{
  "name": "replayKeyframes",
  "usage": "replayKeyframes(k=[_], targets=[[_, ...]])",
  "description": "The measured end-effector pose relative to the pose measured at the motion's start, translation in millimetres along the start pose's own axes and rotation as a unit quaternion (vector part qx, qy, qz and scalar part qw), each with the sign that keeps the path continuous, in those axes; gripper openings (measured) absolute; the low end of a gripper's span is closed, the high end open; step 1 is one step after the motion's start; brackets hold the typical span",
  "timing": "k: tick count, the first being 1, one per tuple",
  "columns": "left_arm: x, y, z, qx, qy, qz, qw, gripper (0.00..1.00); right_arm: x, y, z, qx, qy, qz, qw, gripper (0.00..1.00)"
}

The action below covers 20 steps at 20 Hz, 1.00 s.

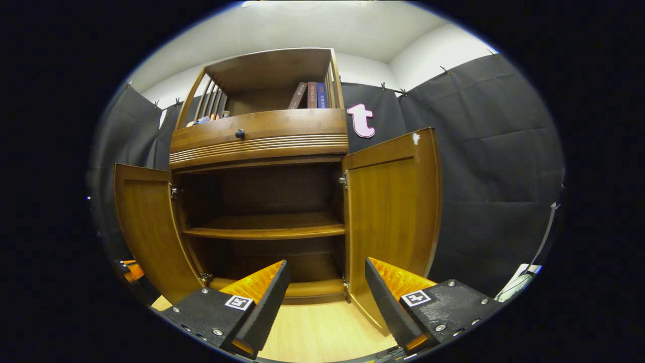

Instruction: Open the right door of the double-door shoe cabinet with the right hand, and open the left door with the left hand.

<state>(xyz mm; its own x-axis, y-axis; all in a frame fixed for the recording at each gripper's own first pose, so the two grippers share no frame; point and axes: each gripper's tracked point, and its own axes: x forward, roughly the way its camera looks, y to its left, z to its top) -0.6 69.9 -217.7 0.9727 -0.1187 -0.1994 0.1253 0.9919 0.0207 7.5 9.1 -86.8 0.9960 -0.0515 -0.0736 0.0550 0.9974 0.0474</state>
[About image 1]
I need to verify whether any wooden cabinet drawer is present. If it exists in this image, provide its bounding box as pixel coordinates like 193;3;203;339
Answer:
169;108;349;169

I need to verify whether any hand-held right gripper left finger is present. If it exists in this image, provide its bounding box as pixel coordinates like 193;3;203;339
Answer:
157;260;291;359

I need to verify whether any ceiling light panel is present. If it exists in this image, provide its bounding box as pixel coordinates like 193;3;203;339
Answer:
242;0;368;8

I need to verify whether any black backdrop cloth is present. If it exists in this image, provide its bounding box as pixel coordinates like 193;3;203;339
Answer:
90;53;565;298

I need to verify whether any wooden shoe cabinet door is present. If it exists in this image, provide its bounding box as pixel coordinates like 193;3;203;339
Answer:
114;163;205;304
343;127;443;334

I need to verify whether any white flat object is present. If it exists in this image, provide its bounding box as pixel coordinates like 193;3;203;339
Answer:
494;263;542;303

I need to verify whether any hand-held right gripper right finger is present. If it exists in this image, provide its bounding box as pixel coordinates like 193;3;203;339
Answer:
365;257;504;354

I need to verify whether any black cable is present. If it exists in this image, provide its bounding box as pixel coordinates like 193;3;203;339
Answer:
534;202;561;273

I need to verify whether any wooden inner cabinet shelf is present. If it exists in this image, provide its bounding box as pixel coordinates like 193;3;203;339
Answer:
183;212;346;240

